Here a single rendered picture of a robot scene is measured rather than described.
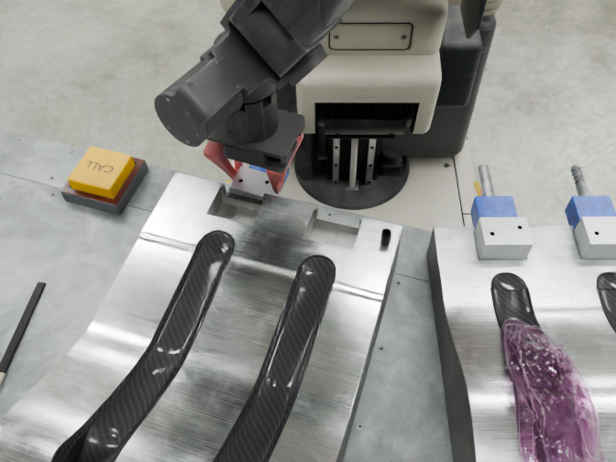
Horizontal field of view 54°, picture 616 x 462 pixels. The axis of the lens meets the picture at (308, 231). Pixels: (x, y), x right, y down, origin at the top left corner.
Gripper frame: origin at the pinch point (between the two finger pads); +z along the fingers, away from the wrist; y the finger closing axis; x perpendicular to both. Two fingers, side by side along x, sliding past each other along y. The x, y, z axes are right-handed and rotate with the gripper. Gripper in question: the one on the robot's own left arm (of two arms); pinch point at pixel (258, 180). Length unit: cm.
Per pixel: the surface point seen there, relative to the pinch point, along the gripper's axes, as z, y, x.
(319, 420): -4.2, 17.0, -26.4
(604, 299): -1.0, 40.0, -3.7
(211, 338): -3.6, 4.9, -22.4
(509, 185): 83, 38, 88
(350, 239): -1.9, 13.5, -5.9
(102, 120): 85, -93, 73
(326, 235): -1.8, 10.8, -6.2
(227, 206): -1.7, -1.0, -6.1
